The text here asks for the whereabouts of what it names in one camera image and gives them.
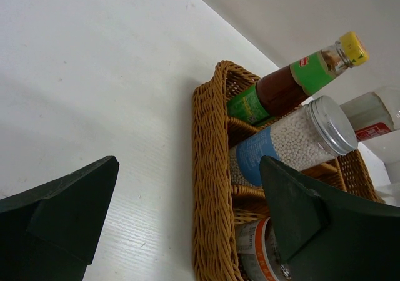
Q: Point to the red label spice jar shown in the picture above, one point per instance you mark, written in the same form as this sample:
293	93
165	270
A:
257	249

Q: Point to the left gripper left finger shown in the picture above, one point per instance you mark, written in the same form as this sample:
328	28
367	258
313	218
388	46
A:
51	232

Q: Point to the red chili sauce bottle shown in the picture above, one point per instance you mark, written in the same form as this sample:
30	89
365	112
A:
281	91

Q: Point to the brown wicker divided tray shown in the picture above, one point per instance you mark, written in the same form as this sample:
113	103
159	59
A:
221	205

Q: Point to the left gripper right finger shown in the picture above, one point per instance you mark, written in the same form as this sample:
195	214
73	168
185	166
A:
324	233

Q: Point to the silver lid blue jar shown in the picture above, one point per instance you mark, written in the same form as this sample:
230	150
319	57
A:
311	135

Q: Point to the dark soy sauce bottle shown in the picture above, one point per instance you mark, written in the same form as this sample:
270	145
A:
374	113

